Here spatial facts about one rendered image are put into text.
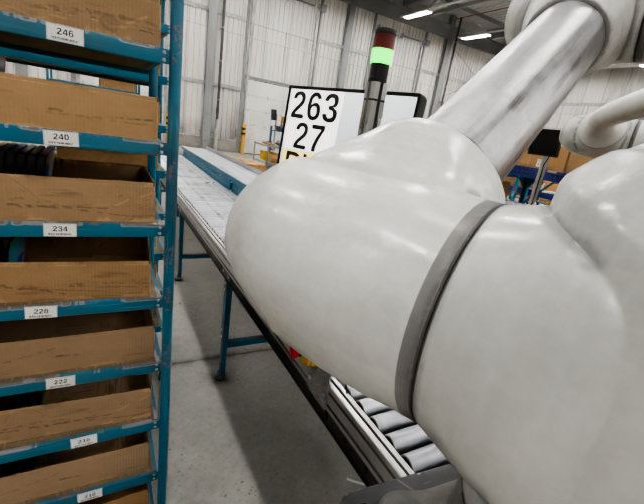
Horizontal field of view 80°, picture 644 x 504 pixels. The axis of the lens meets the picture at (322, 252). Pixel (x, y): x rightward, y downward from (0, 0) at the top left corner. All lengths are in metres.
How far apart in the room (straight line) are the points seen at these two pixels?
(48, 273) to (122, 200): 0.24
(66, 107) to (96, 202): 0.21
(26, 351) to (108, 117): 0.60
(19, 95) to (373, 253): 0.91
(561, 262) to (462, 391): 0.07
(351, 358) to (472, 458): 0.08
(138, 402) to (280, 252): 1.10
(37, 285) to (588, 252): 1.08
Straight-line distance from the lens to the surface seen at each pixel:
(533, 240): 0.20
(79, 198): 1.06
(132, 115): 1.03
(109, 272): 1.10
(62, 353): 1.21
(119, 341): 1.20
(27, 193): 1.07
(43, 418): 1.33
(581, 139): 1.25
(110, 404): 1.31
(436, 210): 0.23
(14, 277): 1.13
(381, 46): 0.99
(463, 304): 0.20
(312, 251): 0.24
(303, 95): 1.31
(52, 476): 1.45
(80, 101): 1.03
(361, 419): 1.07
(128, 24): 1.04
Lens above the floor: 1.42
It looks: 17 degrees down
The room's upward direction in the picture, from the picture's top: 9 degrees clockwise
